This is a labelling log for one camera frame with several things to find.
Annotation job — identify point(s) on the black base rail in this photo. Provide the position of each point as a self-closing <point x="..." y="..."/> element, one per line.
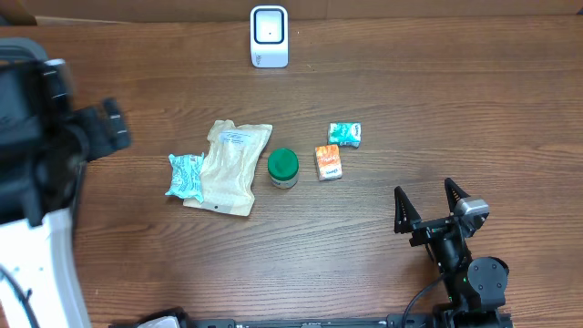
<point x="309" y="322"/>

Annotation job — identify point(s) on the white barcode scanner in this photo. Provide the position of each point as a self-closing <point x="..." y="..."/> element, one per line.
<point x="269" y="36"/>

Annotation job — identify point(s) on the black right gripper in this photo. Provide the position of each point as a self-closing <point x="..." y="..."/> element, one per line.
<point x="408" y="218"/>

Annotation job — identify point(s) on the teal tissue pack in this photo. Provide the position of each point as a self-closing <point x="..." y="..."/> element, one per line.
<point x="345" y="134"/>

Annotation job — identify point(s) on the light blue snack packet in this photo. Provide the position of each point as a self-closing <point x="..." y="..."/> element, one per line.
<point x="185" y="180"/>

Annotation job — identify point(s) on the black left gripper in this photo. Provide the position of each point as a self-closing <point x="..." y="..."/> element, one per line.
<point x="100" y="123"/>

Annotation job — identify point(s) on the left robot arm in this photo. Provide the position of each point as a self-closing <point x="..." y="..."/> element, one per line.
<point x="39" y="284"/>

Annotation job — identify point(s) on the orange tissue pack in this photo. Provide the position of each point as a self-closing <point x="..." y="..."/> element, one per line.
<point x="328" y="162"/>

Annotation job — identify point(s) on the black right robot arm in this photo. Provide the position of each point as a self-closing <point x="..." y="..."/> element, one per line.
<point x="475" y="287"/>

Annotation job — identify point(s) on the white plastic pouch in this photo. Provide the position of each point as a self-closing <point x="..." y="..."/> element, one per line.
<point x="228" y="169"/>

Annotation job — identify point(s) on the green lid jar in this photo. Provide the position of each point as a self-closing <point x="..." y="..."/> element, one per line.
<point x="283" y="168"/>

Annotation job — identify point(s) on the grey plastic mesh basket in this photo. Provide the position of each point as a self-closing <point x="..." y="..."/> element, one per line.
<point x="18" y="48"/>

